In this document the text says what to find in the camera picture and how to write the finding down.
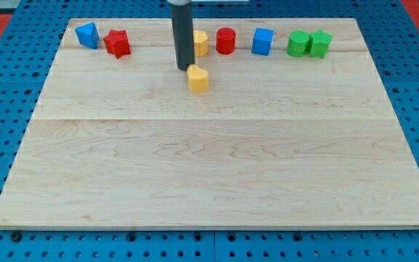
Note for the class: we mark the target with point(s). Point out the green star block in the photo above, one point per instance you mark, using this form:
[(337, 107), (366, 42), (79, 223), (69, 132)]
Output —
[(320, 44)]

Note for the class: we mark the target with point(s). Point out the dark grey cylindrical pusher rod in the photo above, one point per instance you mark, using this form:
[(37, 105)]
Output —
[(182, 26)]

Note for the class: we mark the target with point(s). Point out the blue cube block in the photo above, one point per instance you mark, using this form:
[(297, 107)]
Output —
[(261, 41)]

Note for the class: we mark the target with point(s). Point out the red star block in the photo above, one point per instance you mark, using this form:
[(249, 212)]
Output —
[(117, 43)]

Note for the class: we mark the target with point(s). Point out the silver rod mount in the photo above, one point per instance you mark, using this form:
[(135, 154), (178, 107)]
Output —
[(179, 1)]

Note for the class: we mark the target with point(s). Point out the red cylinder block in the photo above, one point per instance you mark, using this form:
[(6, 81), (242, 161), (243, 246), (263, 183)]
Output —
[(225, 40)]

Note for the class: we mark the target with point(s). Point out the blue triangle block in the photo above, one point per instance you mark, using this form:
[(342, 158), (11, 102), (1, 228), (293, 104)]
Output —
[(87, 35)]

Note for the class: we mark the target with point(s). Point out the light wooden board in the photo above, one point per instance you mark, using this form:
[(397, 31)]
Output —
[(276, 143)]

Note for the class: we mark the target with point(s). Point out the green cylinder block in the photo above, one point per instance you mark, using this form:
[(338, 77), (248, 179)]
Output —
[(298, 43)]

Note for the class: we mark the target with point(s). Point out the yellow hexagon block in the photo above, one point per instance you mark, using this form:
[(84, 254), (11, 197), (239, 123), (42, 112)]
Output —
[(201, 43)]

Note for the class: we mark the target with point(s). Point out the yellow heart block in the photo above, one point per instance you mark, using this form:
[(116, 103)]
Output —
[(198, 79)]

